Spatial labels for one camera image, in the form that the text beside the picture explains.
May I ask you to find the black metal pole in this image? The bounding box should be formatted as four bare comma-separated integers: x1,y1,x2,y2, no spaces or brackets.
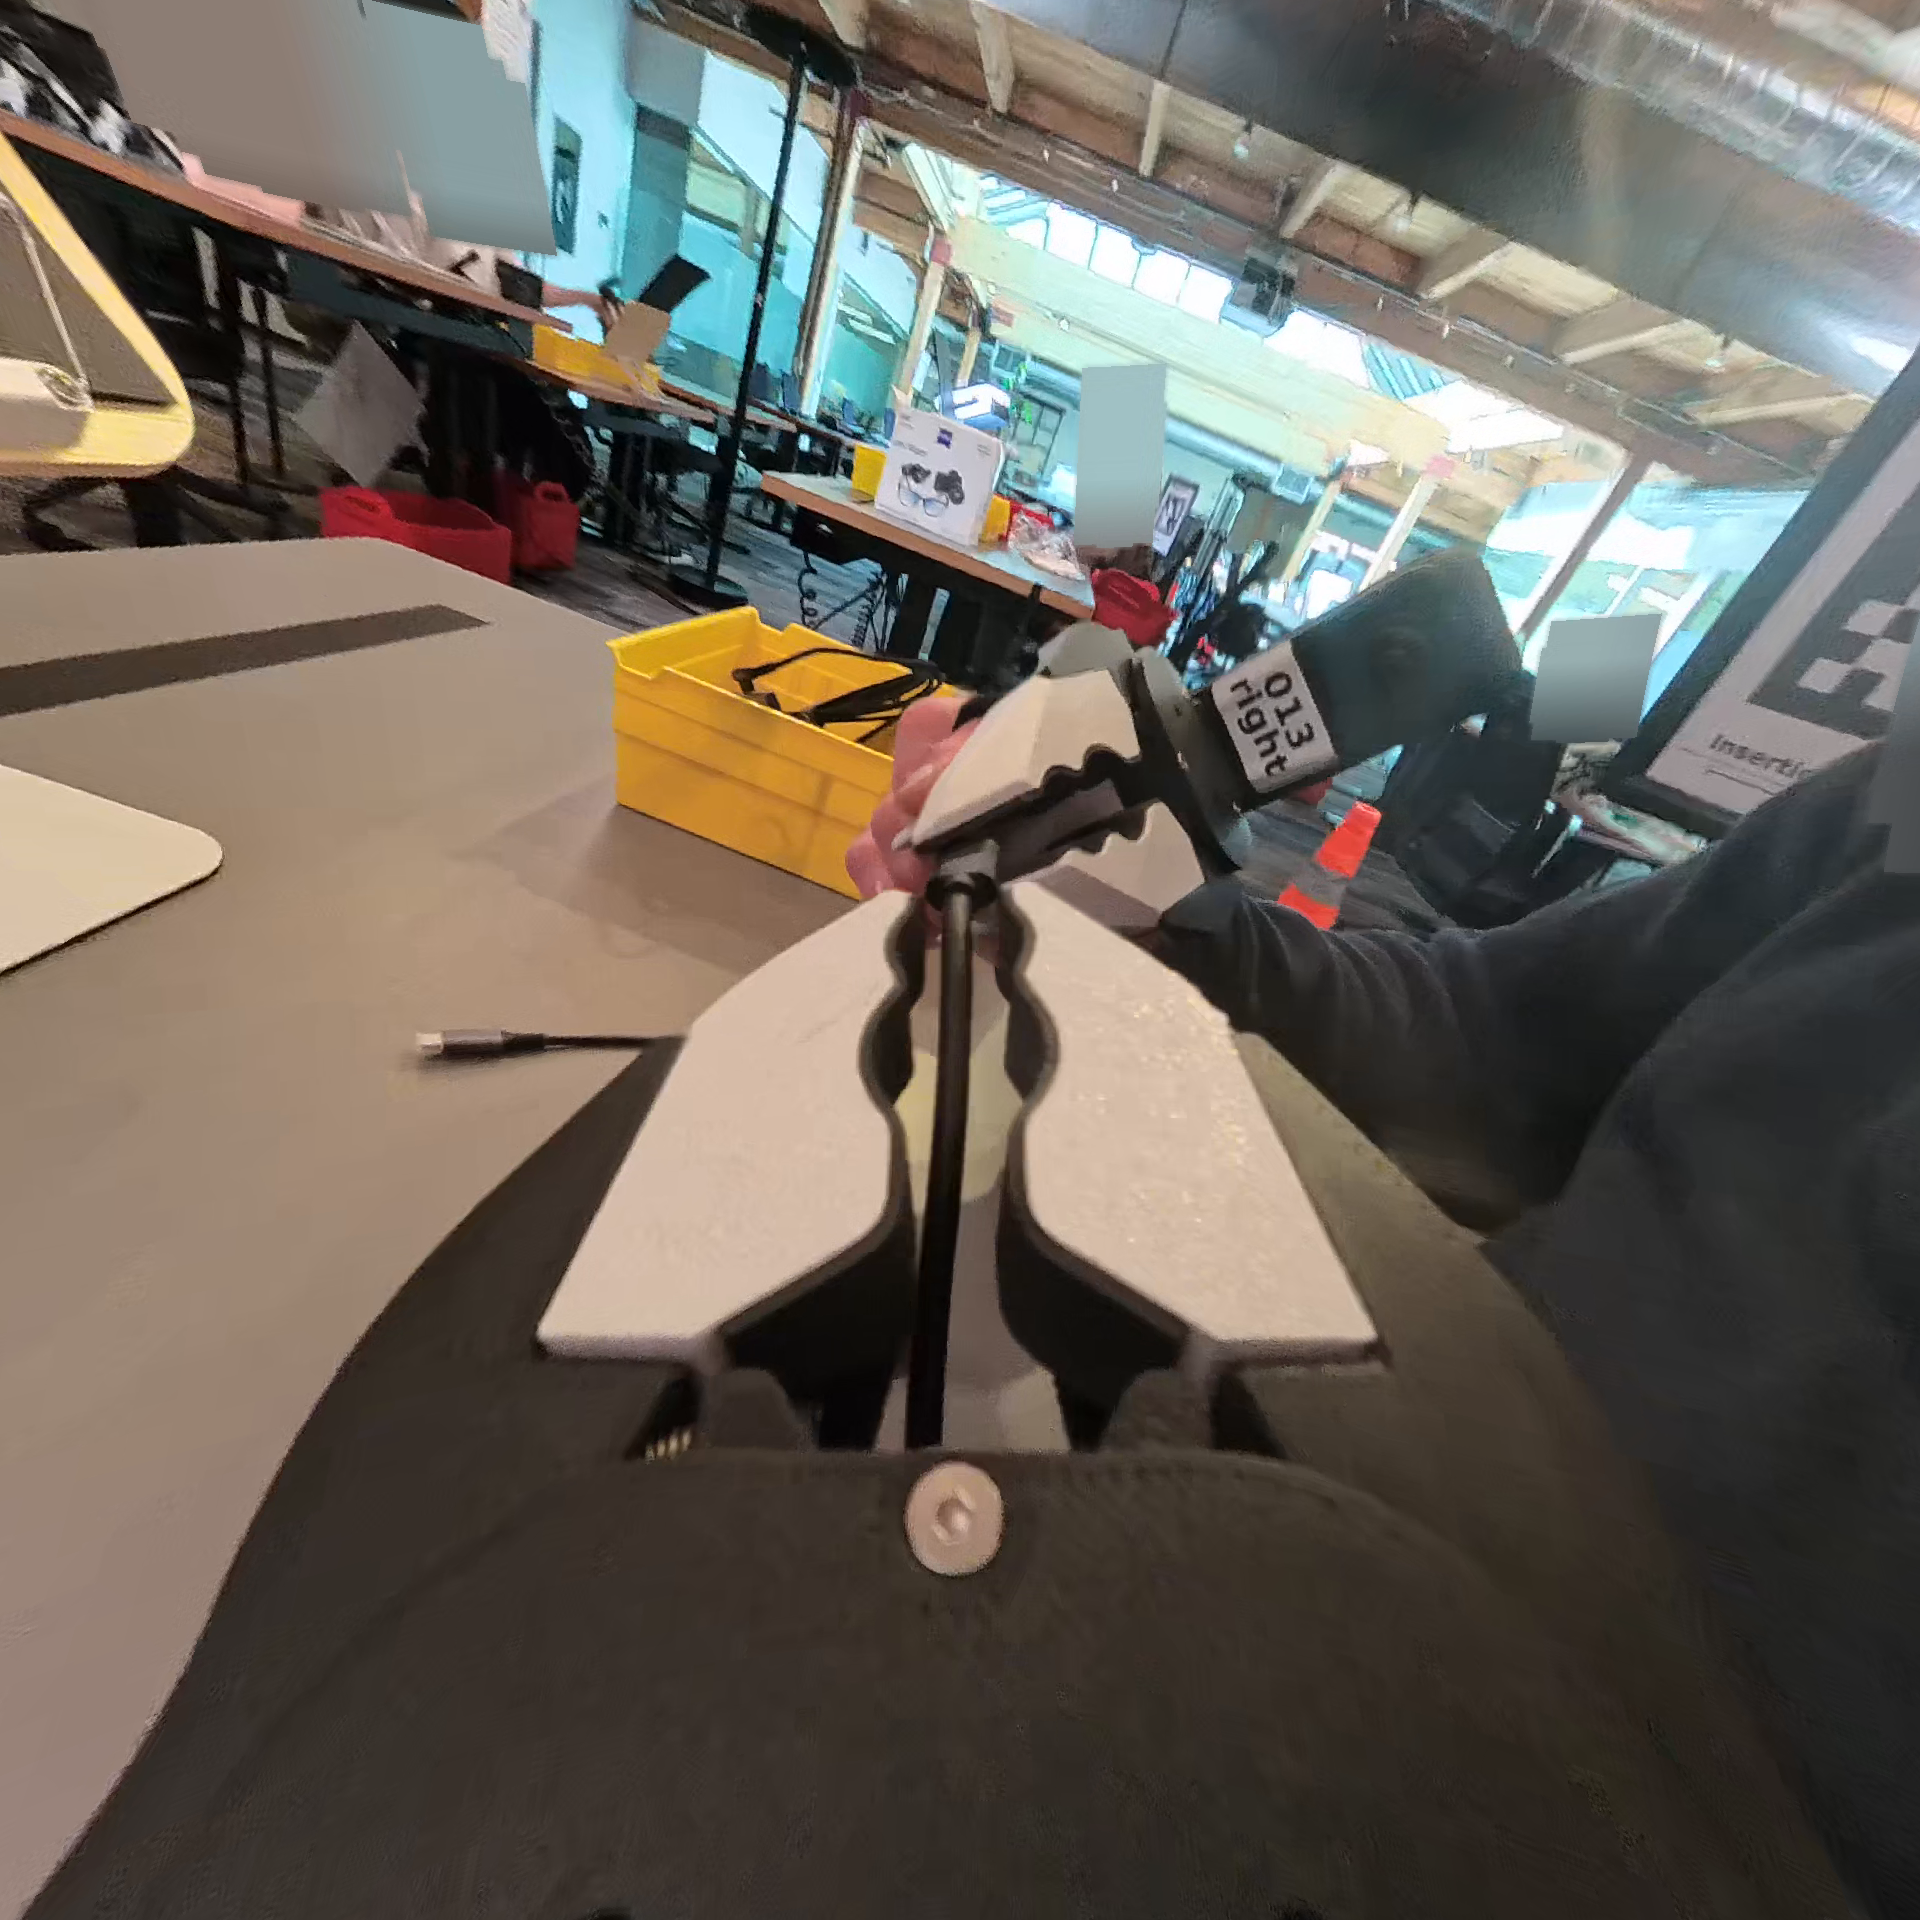
706,26,864,601

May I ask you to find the orange traffic cone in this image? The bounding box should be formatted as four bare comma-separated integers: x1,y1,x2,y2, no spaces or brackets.
1276,803,1387,932

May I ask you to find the white printed box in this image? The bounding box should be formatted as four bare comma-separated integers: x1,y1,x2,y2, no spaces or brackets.
880,412,1010,550

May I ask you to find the person's right hand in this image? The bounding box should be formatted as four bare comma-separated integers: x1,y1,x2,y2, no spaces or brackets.
850,698,975,902

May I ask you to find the red storage box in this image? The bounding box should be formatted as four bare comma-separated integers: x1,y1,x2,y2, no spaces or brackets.
496,471,587,578
322,487,518,587

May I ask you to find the wooden topped desk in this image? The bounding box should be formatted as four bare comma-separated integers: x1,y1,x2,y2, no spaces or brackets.
0,115,768,572
758,466,1107,686

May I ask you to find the yellow plastic bin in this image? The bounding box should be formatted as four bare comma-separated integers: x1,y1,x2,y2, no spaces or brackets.
610,609,986,897

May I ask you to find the white board panel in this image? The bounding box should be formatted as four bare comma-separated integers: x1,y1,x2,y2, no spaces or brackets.
61,0,563,255

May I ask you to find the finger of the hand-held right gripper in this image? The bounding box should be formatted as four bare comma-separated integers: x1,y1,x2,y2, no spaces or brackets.
909,667,1156,886
1035,795,1210,938

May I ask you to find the framed marker board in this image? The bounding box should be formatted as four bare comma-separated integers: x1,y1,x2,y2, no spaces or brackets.
1606,346,1920,842

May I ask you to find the white tablet stand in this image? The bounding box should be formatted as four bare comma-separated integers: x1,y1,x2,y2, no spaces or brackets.
0,135,196,483

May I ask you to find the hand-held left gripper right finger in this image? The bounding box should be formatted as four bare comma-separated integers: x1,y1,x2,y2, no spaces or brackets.
991,886,1383,1406

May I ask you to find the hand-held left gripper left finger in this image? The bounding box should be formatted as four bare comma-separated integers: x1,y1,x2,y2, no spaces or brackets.
536,892,933,1413

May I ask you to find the black usb-c cable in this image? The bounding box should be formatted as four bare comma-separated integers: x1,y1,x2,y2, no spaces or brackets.
415,878,991,1450

